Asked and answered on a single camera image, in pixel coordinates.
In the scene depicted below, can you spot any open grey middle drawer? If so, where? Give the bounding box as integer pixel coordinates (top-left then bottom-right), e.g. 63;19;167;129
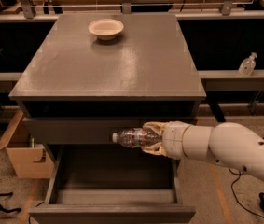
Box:
30;145;196;224

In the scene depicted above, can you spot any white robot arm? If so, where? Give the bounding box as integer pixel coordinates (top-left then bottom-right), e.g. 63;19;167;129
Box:
142;121;264;181

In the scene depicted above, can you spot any open cardboard box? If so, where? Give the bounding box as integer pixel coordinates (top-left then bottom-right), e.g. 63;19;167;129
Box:
0;110;54;179

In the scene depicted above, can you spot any metal railing frame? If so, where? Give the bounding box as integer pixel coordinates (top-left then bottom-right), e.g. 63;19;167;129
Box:
0;0;264;24

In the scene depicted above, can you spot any black power cable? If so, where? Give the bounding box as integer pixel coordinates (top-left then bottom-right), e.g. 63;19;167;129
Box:
228;105;264;222

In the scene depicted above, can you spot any clear plastic water bottle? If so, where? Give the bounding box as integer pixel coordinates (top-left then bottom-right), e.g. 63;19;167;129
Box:
112;128;162;148

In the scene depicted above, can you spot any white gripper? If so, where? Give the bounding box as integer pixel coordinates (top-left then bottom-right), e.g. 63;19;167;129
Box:
141;121;190;160

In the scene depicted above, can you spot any grey top drawer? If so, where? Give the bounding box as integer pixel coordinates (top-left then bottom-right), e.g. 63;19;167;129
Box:
22;116;199;146

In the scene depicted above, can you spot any clear sanitizer pump bottle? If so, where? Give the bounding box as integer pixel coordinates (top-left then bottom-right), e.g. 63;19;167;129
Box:
238;52;257;77

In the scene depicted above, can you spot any white bowl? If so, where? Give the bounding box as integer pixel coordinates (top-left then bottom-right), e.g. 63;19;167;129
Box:
88;19;124;40

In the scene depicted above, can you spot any grey drawer cabinet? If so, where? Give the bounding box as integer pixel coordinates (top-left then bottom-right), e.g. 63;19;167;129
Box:
8;12;207;166

